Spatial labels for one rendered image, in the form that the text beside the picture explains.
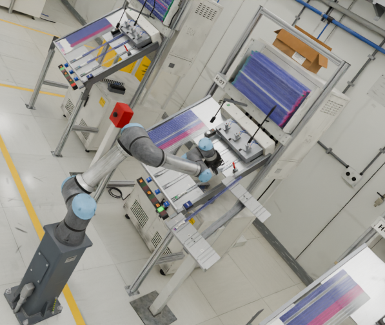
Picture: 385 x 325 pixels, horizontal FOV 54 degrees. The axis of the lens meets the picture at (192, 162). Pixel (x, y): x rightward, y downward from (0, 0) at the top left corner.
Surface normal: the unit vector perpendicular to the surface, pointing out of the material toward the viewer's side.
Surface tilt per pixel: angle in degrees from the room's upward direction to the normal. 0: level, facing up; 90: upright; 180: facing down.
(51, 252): 90
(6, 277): 0
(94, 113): 90
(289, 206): 90
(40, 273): 90
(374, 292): 45
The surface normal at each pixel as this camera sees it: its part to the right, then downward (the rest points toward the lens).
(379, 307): -0.12, -0.57
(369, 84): -0.68, -0.04
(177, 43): 0.54, 0.65
